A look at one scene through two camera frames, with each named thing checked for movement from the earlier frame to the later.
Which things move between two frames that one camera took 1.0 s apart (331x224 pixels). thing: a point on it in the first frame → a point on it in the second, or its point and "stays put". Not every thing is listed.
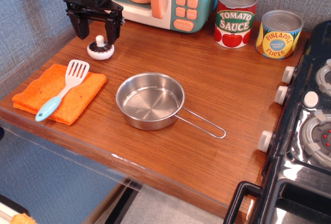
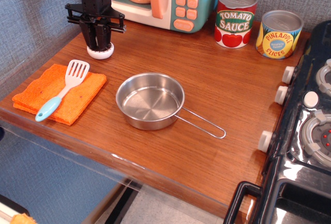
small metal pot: [152, 101] stays put
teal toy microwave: [183, 3] stays put
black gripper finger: [113, 27] → [104, 36]
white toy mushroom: [100, 49] stays put
